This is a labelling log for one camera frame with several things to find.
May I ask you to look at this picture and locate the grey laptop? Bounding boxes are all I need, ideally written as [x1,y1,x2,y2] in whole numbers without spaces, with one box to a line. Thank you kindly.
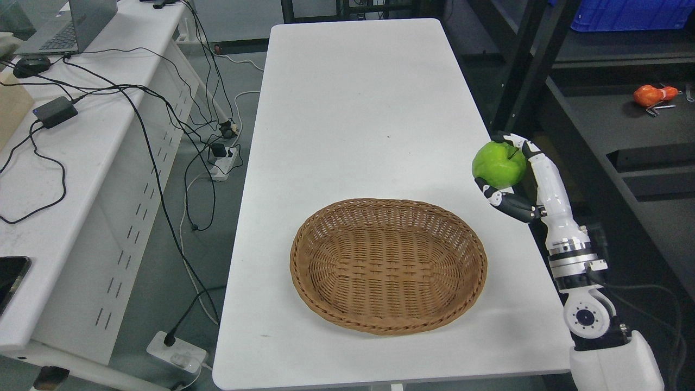
[15,1,118,55]

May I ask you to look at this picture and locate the orange toy on shelf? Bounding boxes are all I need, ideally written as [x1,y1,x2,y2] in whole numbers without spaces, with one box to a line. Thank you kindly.
[633,85,679,117]

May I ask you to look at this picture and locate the black computer mouse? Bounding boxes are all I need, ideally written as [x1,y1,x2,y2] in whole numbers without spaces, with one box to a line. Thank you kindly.
[12,55,52,79]

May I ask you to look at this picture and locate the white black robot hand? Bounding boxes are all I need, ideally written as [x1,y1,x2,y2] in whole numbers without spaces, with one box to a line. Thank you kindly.
[474,132,590,255]

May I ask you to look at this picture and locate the green apple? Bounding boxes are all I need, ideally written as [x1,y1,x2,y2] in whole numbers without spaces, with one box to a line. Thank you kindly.
[472,141,528,189]

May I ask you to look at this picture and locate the black power adapter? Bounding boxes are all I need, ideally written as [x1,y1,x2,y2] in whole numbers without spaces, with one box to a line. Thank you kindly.
[32,96,79,129]

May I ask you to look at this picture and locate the white far power strip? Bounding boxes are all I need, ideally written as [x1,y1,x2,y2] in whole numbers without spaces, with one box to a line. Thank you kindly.
[208,143,239,181]

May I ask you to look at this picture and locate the white table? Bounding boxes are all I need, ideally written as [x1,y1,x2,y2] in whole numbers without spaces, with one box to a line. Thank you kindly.
[213,19,573,389]

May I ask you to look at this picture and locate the black smartphone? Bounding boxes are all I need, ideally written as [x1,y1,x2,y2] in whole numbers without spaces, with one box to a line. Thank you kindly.
[1,256,31,315]

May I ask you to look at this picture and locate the brown wicker basket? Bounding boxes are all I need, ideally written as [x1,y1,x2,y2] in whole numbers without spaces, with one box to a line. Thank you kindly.
[289,198,488,336]

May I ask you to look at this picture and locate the white side desk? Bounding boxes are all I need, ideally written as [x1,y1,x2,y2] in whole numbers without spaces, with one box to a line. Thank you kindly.
[2,1,202,390]

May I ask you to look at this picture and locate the white floor power strip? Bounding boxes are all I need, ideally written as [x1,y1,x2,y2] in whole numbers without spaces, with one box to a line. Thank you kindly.
[146,331,208,374]

